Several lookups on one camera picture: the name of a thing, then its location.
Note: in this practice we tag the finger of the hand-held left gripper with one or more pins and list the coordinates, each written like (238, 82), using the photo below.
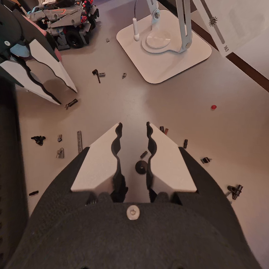
(52, 61)
(19, 75)

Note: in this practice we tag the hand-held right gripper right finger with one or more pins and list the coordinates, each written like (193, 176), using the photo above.
(174, 168)

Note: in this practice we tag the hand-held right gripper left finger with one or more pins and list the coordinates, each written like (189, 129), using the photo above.
(94, 168)

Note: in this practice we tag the black round lego dish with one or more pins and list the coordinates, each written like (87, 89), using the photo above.
(141, 167)

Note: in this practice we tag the grey lego car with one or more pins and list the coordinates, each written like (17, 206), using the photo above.
(63, 21)

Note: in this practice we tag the scattered black lego pins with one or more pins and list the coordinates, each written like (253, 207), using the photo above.
(185, 143)

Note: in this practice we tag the long grey lego plate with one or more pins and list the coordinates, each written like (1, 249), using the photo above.
(79, 141)

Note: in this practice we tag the grey angled lego piece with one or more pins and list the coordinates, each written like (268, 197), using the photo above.
(60, 152)

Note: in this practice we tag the dark grey lego connector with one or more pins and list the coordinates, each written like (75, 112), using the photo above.
(71, 103)

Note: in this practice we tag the black lego axle piece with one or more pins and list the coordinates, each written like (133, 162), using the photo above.
(97, 75)

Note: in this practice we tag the person's left hand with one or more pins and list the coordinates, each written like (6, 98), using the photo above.
(57, 52)

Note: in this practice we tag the black perforated chair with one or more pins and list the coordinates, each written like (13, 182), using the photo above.
(10, 168)

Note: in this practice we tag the white book stand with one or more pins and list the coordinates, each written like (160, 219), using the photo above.
(168, 63)

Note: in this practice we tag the open instruction booklet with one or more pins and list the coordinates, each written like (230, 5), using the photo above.
(241, 21)

